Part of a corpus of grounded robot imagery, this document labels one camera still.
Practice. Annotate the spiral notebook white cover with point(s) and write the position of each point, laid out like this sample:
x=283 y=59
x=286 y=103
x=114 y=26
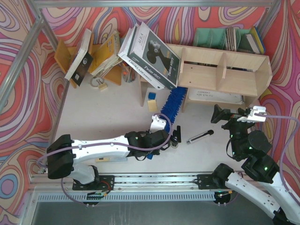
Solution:
x=215 y=96

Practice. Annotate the beige calculator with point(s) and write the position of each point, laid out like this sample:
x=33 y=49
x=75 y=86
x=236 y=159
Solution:
x=111 y=159

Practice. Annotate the Twins story book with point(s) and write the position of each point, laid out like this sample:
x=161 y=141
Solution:
x=152 y=55

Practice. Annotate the blue fluffy duster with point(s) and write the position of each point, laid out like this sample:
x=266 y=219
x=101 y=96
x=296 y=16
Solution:
x=170 y=111

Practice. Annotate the light wooden bookshelf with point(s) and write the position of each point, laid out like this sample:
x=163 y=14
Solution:
x=223 y=71

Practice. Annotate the blue eraser block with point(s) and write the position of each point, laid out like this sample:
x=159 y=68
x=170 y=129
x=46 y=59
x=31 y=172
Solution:
x=151 y=96

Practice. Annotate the green desk organizer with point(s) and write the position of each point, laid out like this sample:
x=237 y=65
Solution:
x=216 y=38

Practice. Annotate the beige black stapler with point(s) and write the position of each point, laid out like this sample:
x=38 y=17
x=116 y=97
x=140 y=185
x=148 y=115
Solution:
x=174 y=143

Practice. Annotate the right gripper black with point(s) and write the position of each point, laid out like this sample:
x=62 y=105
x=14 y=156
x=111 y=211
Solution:
x=229 y=117

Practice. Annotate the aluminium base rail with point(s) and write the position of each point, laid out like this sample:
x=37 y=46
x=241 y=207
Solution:
x=136 y=181

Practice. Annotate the white Chokladfabriken book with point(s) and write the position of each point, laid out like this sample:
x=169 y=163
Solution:
x=123 y=54

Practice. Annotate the blue covered notebook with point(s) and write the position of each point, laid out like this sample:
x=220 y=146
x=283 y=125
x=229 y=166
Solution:
x=254 y=38

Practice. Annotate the orange wooden book stand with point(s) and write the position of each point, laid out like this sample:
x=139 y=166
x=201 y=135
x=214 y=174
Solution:
x=112 y=70

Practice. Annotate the black white paperback book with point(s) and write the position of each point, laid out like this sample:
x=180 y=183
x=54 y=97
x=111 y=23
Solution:
x=80 y=60

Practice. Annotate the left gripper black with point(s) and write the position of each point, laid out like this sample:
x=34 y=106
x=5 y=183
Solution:
x=175 y=135

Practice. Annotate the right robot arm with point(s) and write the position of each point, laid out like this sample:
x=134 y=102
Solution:
x=279 y=201

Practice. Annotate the yellow worn book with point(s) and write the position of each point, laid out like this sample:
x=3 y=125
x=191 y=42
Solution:
x=106 y=56

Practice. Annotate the pencil cup with pencils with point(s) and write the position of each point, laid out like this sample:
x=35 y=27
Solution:
x=127 y=72

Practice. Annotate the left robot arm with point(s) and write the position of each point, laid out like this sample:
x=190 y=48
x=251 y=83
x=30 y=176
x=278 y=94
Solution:
x=66 y=157

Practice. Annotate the black clip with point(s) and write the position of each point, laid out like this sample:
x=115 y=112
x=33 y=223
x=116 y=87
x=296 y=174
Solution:
x=177 y=134

